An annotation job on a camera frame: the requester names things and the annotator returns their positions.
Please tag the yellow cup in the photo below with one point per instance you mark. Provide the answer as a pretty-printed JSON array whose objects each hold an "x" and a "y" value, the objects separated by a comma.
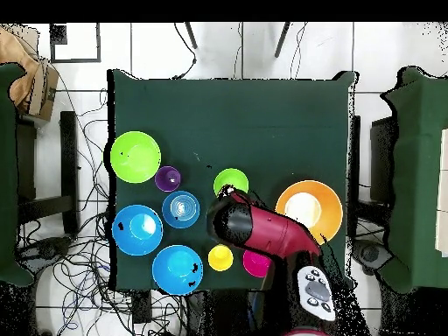
[{"x": 220, "y": 257}]

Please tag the small red bowl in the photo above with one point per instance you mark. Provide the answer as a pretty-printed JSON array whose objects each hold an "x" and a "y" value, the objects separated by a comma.
[{"x": 253, "y": 265}]

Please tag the large green bowl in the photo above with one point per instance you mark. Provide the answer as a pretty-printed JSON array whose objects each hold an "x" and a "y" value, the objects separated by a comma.
[{"x": 135, "y": 157}]

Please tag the small green bowl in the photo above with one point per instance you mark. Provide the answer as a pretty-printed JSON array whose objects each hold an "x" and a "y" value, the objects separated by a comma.
[{"x": 231, "y": 177}]

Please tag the black power brick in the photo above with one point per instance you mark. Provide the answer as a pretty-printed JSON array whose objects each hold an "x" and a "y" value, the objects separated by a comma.
[{"x": 141, "y": 308}]

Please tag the black tripod leg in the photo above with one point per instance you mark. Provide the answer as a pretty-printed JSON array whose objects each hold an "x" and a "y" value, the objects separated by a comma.
[
  {"x": 282, "y": 40},
  {"x": 191, "y": 35}
]

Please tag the cardboard box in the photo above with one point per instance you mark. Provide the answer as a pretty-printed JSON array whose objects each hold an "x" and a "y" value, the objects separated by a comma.
[{"x": 43, "y": 87}]

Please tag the small blue ridged bowl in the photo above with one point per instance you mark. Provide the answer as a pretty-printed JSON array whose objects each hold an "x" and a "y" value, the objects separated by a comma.
[{"x": 181, "y": 209}]

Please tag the purple cup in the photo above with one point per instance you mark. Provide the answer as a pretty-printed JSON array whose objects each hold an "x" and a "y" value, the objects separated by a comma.
[{"x": 168, "y": 178}]

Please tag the large blue bowl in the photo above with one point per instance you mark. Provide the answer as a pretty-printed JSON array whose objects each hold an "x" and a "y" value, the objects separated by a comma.
[
  {"x": 137, "y": 231},
  {"x": 175, "y": 269}
]

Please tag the black square floor frame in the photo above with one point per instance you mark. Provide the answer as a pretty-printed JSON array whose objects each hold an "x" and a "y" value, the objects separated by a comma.
[{"x": 57, "y": 35}]

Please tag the black floor stand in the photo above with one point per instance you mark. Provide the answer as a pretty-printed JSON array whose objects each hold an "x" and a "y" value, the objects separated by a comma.
[{"x": 69, "y": 157}]

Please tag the black box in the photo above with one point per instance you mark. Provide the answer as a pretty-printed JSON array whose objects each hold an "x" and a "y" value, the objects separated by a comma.
[{"x": 381, "y": 157}]

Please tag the black robot pedestal leg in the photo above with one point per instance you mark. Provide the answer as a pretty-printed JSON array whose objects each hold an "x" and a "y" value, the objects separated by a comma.
[
  {"x": 371, "y": 253},
  {"x": 45, "y": 250}
]

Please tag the green cloth side table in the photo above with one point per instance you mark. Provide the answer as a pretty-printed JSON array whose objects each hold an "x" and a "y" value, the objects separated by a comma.
[
  {"x": 7, "y": 175},
  {"x": 416, "y": 175}
]

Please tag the large orange bowl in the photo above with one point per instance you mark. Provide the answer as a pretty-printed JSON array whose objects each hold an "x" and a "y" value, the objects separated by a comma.
[{"x": 329, "y": 210}]

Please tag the dark green tablecloth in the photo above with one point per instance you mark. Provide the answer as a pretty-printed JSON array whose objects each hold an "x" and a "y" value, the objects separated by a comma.
[{"x": 227, "y": 122}]

